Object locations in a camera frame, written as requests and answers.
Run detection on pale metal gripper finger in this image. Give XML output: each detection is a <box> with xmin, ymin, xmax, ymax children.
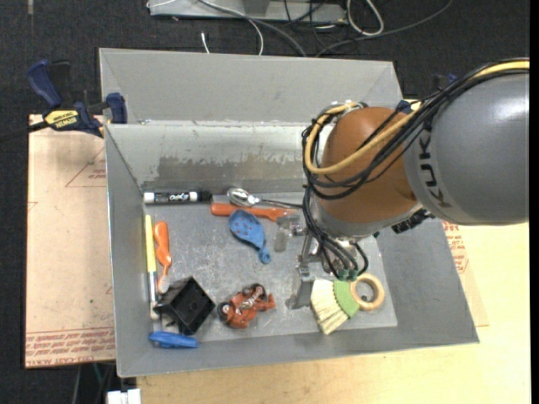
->
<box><xmin>288</xmin><ymin>263</ymin><xmax>316</xmax><ymax>310</ymax></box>
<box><xmin>274</xmin><ymin>215</ymin><xmax>307</xmax><ymax>253</ymax></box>

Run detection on blue balloon with red dots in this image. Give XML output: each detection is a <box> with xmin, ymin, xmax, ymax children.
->
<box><xmin>228</xmin><ymin>209</ymin><xmax>272</xmax><ymax>265</ymax></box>

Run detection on orange plastic knife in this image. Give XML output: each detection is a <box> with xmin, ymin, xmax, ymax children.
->
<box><xmin>210</xmin><ymin>202</ymin><xmax>299</xmax><ymax>223</ymax></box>

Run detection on red-brown toy motorcycle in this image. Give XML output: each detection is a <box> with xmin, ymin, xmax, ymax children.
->
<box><xmin>216</xmin><ymin>283</ymin><xmax>277</xmax><ymax>330</ymax></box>

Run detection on shiny metal spoon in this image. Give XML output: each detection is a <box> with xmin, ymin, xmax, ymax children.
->
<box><xmin>226</xmin><ymin>187</ymin><xmax>305</xmax><ymax>210</ymax></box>

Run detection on black square plastic box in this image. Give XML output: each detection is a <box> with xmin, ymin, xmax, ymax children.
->
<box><xmin>152</xmin><ymin>276</ymin><xmax>217</xmax><ymax>337</ymax></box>

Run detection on black marker with white ends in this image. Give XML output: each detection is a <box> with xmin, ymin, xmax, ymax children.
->
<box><xmin>142</xmin><ymin>189</ymin><xmax>212</xmax><ymax>205</ymax></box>

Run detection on orange wavy plastic tool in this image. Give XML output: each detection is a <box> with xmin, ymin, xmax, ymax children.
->
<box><xmin>152</xmin><ymin>221</ymin><xmax>173</xmax><ymax>295</ymax></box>

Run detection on blue flat plastic piece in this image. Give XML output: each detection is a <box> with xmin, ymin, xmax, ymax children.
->
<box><xmin>147</xmin><ymin>330</ymin><xmax>200</xmax><ymax>349</ymax></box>

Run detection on grey metal bin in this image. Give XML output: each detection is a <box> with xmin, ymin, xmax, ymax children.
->
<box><xmin>99</xmin><ymin>47</ymin><xmax>480</xmax><ymax>379</ymax></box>

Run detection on brown cardboard board, red print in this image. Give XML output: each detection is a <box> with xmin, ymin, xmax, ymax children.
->
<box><xmin>24</xmin><ymin>114</ymin><xmax>492</xmax><ymax>369</ymax></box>

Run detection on green handled pale bristle brush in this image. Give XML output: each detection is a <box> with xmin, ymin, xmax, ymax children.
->
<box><xmin>310</xmin><ymin>278</ymin><xmax>360</xmax><ymax>337</ymax></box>

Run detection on pale wooden ring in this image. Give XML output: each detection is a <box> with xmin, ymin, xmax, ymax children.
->
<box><xmin>350</xmin><ymin>272</ymin><xmax>387</xmax><ymax>312</ymax></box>

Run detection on yellow handled thin tool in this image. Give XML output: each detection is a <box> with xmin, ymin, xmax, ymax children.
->
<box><xmin>144</xmin><ymin>214</ymin><xmax>161</xmax><ymax>321</ymax></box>

